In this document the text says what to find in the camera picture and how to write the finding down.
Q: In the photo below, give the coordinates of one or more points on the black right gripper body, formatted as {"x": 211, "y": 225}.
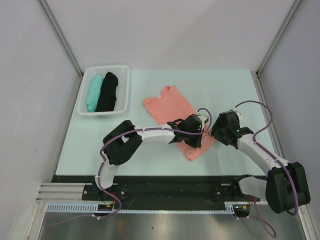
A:
{"x": 218, "y": 132}

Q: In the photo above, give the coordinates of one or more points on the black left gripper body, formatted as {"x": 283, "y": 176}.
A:
{"x": 191, "y": 140}

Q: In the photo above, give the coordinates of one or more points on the salmon pink polo shirt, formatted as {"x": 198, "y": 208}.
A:
{"x": 170, "y": 105}

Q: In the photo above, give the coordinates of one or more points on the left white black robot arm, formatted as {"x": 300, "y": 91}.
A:
{"x": 122, "y": 143}

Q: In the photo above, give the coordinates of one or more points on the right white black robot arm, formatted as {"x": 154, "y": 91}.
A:
{"x": 285, "y": 188}

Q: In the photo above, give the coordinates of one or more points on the white plastic basket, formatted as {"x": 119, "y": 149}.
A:
{"x": 122, "y": 72}

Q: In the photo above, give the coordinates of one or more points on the rolled black t shirt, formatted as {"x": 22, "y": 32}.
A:
{"x": 107, "y": 99}

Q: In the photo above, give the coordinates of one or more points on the rolled teal t shirt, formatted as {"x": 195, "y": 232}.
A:
{"x": 93, "y": 94}

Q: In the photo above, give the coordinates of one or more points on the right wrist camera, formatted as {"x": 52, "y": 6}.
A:
{"x": 230, "y": 120}

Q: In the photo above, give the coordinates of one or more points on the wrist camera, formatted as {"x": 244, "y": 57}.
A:
{"x": 203, "y": 119}
{"x": 230, "y": 120}

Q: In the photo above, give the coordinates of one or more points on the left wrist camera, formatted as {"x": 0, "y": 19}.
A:
{"x": 203, "y": 119}

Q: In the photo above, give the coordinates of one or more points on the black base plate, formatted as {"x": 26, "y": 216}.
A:
{"x": 177, "y": 191}

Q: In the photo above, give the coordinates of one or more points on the white slotted cable duct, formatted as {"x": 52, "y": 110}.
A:
{"x": 101, "y": 208}

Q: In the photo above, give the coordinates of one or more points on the right aluminium corner post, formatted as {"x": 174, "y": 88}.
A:
{"x": 279, "y": 35}

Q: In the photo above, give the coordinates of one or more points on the aluminium corner post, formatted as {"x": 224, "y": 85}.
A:
{"x": 279, "y": 35}
{"x": 48, "y": 13}

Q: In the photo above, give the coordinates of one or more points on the left aluminium corner post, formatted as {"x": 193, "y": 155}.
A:
{"x": 48, "y": 13}

